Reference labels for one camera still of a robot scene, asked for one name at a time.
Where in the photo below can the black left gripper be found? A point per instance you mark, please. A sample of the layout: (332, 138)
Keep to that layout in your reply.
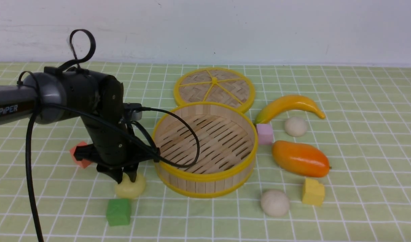
(117, 146)

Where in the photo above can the pale yellow bun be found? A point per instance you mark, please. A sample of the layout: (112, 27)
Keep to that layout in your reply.
(128, 189)

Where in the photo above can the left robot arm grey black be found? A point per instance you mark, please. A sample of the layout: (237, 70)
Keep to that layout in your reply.
(95, 97)

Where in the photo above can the bamboo steamer tray yellow rims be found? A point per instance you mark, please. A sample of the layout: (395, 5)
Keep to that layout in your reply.
(216, 143)

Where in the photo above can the bamboo steamer lid yellow rim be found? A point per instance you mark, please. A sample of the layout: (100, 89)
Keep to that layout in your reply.
(219, 85)

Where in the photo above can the green foam cube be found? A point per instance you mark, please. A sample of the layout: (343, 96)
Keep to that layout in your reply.
(118, 212)

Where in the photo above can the pink foam cube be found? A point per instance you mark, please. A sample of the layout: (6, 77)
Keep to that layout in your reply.
(265, 134)

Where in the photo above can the white bun near front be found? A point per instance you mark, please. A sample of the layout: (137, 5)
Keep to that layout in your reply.
(275, 203)

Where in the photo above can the white bun near banana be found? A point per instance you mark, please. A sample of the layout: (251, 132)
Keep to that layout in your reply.
(296, 126)

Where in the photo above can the yellow plastic banana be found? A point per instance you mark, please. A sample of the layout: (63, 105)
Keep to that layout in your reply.
(288, 103)

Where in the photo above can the orange plastic mango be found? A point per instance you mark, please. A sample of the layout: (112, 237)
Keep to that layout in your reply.
(300, 159)

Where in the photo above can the yellow foam cube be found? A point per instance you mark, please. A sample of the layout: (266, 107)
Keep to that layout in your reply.
(313, 192)

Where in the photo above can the green checkered tablecloth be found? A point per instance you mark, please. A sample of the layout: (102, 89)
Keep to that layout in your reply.
(366, 136)

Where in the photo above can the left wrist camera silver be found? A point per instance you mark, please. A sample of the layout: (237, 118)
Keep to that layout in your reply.
(133, 112)

